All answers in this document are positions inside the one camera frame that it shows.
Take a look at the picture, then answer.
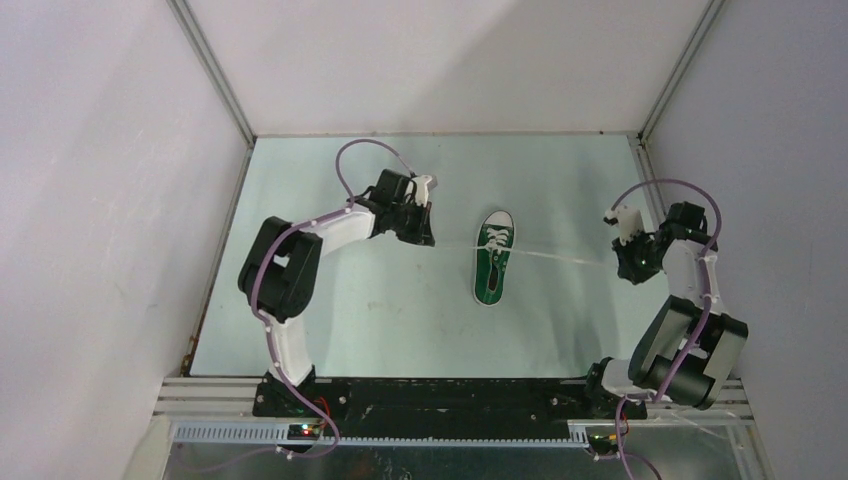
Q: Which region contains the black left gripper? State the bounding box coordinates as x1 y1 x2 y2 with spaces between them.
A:
390 198 434 247

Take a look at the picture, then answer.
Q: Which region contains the green canvas sneaker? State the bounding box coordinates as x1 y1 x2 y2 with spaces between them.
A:
472 210 515 306

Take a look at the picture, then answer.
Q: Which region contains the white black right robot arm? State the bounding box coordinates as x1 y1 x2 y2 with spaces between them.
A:
581 202 749 418

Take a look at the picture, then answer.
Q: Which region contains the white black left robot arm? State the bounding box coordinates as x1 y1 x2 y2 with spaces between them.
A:
237 169 437 417

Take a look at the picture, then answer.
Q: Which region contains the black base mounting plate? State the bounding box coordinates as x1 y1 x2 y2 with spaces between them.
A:
252 374 618 440

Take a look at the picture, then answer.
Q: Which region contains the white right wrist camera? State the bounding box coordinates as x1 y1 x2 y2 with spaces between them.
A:
603 204 646 246

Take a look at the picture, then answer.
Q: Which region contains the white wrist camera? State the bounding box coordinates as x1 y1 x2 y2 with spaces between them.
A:
603 204 646 246
407 175 438 206

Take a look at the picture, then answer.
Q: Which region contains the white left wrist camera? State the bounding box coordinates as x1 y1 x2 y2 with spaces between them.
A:
407 175 438 206

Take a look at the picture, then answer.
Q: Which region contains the aluminium frame rail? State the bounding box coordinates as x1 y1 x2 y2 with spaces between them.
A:
153 376 757 425

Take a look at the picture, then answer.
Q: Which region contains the grey slotted cable duct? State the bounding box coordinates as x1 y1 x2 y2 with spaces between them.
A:
170 422 591 448

